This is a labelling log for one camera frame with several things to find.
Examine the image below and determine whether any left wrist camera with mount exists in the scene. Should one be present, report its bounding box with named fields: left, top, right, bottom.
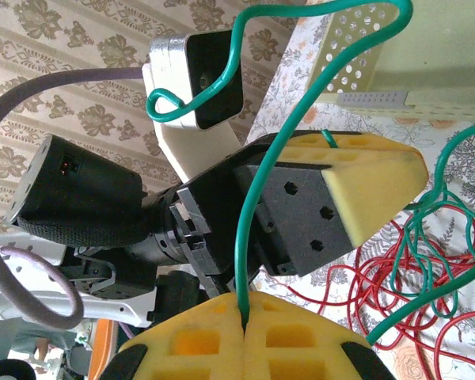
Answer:
left=141, top=29, right=245, bottom=181

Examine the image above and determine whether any pale yellow perforated basket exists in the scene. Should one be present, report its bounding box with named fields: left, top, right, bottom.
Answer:
left=307, top=0, right=475, bottom=122

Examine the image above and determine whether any thick purple camera cable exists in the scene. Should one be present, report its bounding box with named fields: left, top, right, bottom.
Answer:
left=0, top=66, right=151, bottom=332

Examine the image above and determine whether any green cable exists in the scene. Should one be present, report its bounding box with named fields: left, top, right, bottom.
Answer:
left=145, top=0, right=475, bottom=346

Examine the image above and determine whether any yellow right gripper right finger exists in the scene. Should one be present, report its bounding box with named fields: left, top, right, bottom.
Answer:
left=244, top=291, right=397, bottom=380

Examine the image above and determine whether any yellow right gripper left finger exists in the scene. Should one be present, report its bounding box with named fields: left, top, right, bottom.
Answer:
left=98, top=294, right=246, bottom=380

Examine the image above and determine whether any red cable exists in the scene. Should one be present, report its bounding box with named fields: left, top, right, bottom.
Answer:
left=260, top=203, right=475, bottom=380

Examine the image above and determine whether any orange object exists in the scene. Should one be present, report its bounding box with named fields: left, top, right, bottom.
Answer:
left=87, top=318, right=116, bottom=380

